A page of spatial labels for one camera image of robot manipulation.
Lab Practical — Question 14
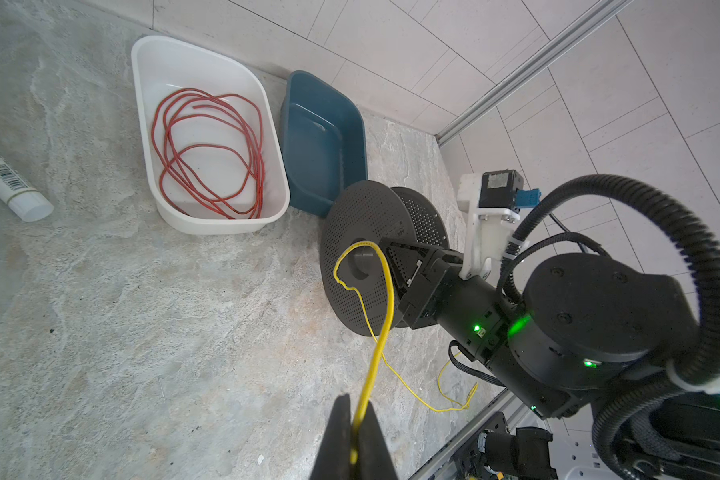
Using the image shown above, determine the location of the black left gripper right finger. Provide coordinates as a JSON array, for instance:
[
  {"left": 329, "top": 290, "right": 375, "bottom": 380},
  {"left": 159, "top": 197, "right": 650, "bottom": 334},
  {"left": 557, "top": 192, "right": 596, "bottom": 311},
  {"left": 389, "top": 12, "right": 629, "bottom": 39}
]
[{"left": 357, "top": 407, "right": 398, "bottom": 480}]

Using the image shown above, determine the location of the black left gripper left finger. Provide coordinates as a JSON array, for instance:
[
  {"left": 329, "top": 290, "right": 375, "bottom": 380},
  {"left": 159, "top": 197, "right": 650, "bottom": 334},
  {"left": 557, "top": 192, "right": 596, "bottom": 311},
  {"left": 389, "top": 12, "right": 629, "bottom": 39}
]
[{"left": 309, "top": 394, "right": 352, "bottom": 480}]

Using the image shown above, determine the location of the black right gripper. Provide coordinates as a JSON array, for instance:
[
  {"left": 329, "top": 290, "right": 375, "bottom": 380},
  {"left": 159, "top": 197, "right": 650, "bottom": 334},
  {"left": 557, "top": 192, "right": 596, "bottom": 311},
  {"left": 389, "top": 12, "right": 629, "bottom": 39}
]
[{"left": 379, "top": 237, "right": 509, "bottom": 360}]

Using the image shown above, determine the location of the grey perforated cable spool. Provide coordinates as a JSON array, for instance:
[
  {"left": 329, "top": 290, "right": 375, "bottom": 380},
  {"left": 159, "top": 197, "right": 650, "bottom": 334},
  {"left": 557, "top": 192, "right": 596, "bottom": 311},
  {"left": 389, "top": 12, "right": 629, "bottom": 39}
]
[{"left": 319, "top": 180, "right": 449, "bottom": 337}]

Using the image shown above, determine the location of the yellow cable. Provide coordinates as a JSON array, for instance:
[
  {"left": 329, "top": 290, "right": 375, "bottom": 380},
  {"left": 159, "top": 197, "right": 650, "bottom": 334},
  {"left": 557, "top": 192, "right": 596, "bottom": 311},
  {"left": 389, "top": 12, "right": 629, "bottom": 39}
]
[{"left": 332, "top": 240, "right": 480, "bottom": 466}]

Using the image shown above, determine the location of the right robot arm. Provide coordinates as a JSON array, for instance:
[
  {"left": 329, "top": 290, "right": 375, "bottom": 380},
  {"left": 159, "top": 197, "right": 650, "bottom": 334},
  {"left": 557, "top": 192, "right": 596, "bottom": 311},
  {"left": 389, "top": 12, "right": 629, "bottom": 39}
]
[{"left": 381, "top": 174, "right": 720, "bottom": 479}]

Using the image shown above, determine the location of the teal plastic bin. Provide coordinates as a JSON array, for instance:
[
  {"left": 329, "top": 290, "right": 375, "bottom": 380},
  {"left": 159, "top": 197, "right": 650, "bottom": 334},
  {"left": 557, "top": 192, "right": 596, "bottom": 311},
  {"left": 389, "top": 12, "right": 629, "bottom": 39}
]
[{"left": 279, "top": 70, "right": 368, "bottom": 218}]

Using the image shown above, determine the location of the white plastic bin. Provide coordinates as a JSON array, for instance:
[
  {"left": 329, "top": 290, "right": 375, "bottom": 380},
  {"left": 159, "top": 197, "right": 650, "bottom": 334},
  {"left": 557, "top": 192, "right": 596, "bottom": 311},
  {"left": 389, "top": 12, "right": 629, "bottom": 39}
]
[{"left": 131, "top": 35, "right": 290, "bottom": 235}]

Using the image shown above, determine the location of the aluminium corner profile right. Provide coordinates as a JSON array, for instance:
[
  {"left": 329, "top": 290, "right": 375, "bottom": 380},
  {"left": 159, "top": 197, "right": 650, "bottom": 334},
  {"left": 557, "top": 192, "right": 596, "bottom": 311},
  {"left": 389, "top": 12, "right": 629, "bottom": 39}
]
[{"left": 435, "top": 0, "right": 632, "bottom": 146}]

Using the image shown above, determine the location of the white tube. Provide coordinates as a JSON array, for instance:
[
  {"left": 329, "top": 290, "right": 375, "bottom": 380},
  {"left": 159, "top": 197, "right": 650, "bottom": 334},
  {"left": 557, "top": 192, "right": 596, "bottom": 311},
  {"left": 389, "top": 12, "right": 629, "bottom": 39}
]
[{"left": 0, "top": 155, "right": 54, "bottom": 222}]

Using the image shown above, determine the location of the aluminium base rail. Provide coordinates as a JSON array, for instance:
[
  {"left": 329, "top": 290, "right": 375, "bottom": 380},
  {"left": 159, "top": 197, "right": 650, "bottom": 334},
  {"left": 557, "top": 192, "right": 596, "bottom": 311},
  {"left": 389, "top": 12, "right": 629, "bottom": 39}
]
[{"left": 412, "top": 389, "right": 558, "bottom": 479}]

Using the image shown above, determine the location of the red cable coil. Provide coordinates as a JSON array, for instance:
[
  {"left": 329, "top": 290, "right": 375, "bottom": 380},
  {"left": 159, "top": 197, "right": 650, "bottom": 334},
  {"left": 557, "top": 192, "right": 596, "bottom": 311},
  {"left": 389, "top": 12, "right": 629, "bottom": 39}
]
[{"left": 150, "top": 87, "right": 266, "bottom": 221}]

